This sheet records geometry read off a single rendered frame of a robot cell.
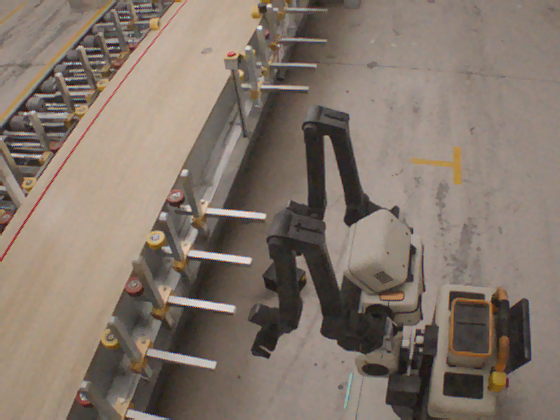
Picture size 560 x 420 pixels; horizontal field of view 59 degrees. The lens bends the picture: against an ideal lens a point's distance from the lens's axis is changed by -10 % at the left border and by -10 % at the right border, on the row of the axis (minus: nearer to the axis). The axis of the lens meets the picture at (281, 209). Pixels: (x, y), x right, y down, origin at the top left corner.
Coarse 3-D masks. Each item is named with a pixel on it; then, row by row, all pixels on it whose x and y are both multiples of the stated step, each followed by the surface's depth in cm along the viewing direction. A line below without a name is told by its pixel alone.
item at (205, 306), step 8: (144, 296) 215; (176, 304) 212; (184, 304) 211; (192, 304) 210; (200, 304) 210; (208, 304) 210; (216, 304) 209; (216, 312) 209; (224, 312) 208; (232, 312) 206
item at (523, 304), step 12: (492, 300) 190; (516, 312) 183; (528, 312) 179; (516, 324) 179; (528, 324) 175; (516, 336) 176; (528, 336) 172; (516, 348) 174; (528, 348) 169; (516, 360) 171; (528, 360) 167; (492, 372) 170; (504, 372) 168
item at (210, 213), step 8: (176, 208) 250; (184, 208) 249; (208, 216) 248; (216, 216) 246; (224, 216) 245; (232, 216) 244; (240, 216) 242; (248, 216) 242; (256, 216) 241; (264, 216) 241
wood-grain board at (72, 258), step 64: (192, 0) 394; (256, 0) 380; (128, 64) 336; (192, 64) 325; (128, 128) 286; (192, 128) 279; (64, 192) 256; (128, 192) 250; (0, 256) 231; (64, 256) 227; (128, 256) 223; (0, 320) 205; (64, 320) 203; (0, 384) 185; (64, 384) 183
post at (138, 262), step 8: (136, 256) 190; (136, 264) 189; (144, 264) 192; (136, 272) 193; (144, 272) 193; (144, 280) 196; (152, 280) 200; (144, 288) 200; (152, 288) 200; (152, 296) 203; (160, 296) 207; (152, 304) 208; (160, 304) 208; (168, 312) 216; (168, 320) 216
